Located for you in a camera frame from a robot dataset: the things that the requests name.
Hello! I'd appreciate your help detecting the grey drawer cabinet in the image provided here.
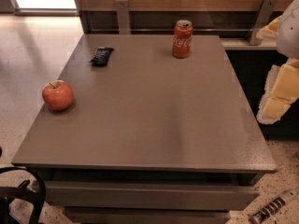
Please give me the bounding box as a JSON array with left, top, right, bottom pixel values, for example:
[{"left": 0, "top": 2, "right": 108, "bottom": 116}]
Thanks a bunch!
[{"left": 13, "top": 35, "right": 277, "bottom": 224}]

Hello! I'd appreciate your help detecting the dark blue snack bar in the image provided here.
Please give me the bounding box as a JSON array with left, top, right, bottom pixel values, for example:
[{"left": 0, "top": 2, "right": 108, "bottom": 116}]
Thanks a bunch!
[{"left": 90, "top": 47, "right": 114, "bottom": 67}]

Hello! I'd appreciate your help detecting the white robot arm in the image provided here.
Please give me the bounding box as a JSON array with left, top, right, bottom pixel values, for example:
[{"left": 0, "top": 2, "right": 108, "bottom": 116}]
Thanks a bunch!
[{"left": 256, "top": 0, "right": 299, "bottom": 125}]

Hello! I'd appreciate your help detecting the striped cylindrical tool on floor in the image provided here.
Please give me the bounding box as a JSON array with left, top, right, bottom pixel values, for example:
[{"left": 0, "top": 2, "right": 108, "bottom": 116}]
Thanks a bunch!
[{"left": 249, "top": 189, "right": 297, "bottom": 224}]

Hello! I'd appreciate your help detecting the metal bracket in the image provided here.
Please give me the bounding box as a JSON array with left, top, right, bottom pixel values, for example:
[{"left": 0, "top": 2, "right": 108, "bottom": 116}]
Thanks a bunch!
[
  {"left": 115, "top": 0, "right": 131, "bottom": 35},
  {"left": 248, "top": 0, "right": 278, "bottom": 46}
]

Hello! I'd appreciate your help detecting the red apple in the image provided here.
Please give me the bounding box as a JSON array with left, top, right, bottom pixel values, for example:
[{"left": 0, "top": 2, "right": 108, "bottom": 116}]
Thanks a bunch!
[{"left": 42, "top": 80, "right": 74, "bottom": 111}]

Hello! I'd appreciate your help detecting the black chair frame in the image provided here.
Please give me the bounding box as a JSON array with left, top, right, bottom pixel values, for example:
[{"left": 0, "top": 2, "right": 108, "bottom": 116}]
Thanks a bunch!
[{"left": 0, "top": 167, "right": 46, "bottom": 224}]

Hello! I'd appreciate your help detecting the right metal bracket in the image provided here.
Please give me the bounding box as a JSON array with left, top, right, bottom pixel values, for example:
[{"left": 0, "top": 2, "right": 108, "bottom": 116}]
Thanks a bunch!
[{"left": 248, "top": 0, "right": 278, "bottom": 46}]

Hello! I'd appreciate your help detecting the red coke can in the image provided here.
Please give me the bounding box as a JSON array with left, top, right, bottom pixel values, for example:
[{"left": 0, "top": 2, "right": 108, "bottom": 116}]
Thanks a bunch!
[{"left": 172, "top": 20, "right": 193, "bottom": 58}]

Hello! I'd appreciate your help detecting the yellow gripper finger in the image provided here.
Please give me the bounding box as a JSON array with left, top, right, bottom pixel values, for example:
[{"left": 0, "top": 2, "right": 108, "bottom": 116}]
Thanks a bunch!
[
  {"left": 256, "top": 16, "right": 281, "bottom": 40},
  {"left": 256, "top": 59, "right": 299, "bottom": 125}
]

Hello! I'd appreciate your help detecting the left metal bracket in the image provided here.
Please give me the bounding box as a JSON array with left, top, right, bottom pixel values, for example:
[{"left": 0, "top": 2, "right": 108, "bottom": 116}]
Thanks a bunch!
[{"left": 115, "top": 0, "right": 131, "bottom": 35}]

